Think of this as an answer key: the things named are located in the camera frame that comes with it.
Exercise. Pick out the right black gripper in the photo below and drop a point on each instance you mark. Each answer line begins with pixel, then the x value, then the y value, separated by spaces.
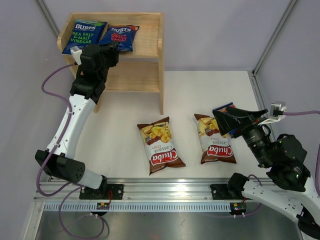
pixel 226 122

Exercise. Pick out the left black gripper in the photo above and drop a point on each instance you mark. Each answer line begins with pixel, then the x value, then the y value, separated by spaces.
pixel 111 50

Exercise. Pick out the Burts spicy chilli bag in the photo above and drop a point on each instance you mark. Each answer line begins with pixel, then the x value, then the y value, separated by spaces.
pixel 226 123
pixel 123 34

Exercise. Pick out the Burts sea salt vinegar bag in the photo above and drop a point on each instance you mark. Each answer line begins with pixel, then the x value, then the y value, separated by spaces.
pixel 84 32

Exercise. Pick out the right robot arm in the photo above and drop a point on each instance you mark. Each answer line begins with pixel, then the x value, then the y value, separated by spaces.
pixel 285 160

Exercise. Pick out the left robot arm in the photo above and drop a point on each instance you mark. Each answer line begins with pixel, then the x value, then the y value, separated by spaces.
pixel 58 159

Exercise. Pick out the right Chuba cassava chips bag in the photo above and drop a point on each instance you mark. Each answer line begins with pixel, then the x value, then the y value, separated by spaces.
pixel 216 147

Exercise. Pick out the chuba cassava chips bag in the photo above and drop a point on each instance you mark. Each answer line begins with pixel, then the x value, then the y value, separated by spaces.
pixel 216 147
pixel 159 145

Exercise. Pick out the wooden two-tier shelf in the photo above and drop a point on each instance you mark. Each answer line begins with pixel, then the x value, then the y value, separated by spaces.
pixel 141 70

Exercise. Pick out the left Chuba cassava chips bag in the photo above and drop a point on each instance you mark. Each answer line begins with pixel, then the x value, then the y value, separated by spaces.
pixel 159 145

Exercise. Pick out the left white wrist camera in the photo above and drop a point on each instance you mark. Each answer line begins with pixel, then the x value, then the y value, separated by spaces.
pixel 76 54

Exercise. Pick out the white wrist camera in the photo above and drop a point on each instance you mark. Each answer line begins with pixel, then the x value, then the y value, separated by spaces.
pixel 276 114
pixel 76 54

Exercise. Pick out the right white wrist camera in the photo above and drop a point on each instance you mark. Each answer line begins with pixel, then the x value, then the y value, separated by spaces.
pixel 276 114

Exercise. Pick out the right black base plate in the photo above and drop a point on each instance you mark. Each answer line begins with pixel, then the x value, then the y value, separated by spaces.
pixel 220 192

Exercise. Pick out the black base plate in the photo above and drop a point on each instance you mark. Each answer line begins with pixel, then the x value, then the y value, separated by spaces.
pixel 220 192
pixel 111 191

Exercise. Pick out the aluminium mounting rail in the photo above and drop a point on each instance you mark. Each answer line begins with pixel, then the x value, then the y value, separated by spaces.
pixel 144 195

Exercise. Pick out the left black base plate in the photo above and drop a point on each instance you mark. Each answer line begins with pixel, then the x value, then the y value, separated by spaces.
pixel 111 191

